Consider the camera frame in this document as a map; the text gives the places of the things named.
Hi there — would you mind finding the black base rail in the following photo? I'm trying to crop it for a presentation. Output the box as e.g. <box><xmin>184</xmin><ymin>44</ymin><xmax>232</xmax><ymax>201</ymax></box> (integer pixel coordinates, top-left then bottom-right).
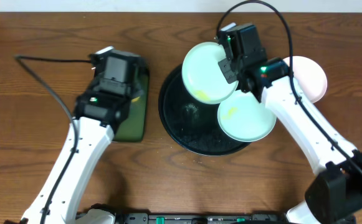
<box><xmin>74</xmin><ymin>204</ymin><xmax>358</xmax><ymax>224</ymax></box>

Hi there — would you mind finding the round black serving tray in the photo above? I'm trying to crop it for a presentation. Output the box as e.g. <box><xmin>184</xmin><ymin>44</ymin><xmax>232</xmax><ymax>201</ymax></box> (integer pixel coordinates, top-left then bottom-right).
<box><xmin>158</xmin><ymin>65</ymin><xmax>249</xmax><ymax>156</ymax></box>

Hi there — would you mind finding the mint green plate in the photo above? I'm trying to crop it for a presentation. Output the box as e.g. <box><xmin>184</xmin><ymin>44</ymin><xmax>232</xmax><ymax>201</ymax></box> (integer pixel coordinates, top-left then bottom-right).
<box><xmin>217</xmin><ymin>90</ymin><xmax>277</xmax><ymax>142</ymax></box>
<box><xmin>181</xmin><ymin>42</ymin><xmax>238</xmax><ymax>105</ymax></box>

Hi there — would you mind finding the pale pink plate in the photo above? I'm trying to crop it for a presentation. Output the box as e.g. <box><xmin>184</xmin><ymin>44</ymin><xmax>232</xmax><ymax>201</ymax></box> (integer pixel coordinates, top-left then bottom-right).
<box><xmin>292</xmin><ymin>56</ymin><xmax>328</xmax><ymax>103</ymax></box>

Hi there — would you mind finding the green and yellow sponge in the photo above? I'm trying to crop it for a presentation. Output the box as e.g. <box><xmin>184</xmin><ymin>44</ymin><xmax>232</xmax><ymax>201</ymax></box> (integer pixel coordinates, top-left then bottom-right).
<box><xmin>131</xmin><ymin>96</ymin><xmax>140</xmax><ymax>103</ymax></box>

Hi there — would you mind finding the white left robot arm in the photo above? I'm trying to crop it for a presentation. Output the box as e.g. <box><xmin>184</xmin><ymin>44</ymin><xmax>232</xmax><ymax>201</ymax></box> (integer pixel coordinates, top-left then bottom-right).
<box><xmin>15</xmin><ymin>46</ymin><xmax>149</xmax><ymax>223</ymax></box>

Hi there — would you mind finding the mint green plate front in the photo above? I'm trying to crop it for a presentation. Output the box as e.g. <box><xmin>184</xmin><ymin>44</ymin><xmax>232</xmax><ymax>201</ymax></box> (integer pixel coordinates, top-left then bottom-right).
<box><xmin>217</xmin><ymin>90</ymin><xmax>277</xmax><ymax>142</ymax></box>

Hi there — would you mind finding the black rectangular water tray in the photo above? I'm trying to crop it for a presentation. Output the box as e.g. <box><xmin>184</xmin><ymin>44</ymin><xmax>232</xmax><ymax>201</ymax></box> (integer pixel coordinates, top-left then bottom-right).
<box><xmin>113</xmin><ymin>69</ymin><xmax>150</xmax><ymax>142</ymax></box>

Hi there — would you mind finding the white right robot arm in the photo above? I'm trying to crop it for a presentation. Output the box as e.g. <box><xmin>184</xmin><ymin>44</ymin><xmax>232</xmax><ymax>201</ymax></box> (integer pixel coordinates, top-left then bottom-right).
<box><xmin>217</xmin><ymin>24</ymin><xmax>362</xmax><ymax>223</ymax></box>

